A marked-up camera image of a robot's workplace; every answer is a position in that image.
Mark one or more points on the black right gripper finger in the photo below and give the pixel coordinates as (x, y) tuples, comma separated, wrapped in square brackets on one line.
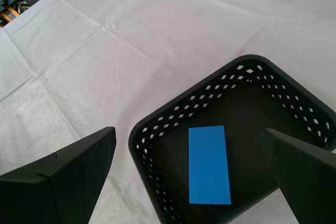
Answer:
[(57, 190), (309, 176)]

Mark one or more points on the black perforated plastic basket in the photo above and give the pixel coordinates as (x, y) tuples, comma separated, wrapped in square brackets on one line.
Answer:
[(262, 119)]

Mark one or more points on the blue rectangular block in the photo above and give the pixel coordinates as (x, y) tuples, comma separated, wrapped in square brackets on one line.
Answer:
[(208, 166)]

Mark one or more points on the orange and black device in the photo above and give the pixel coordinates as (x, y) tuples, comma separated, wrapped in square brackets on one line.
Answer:
[(6, 16)]

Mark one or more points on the white tablecloth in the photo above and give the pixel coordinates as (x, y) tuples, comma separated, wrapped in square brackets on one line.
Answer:
[(157, 37)]

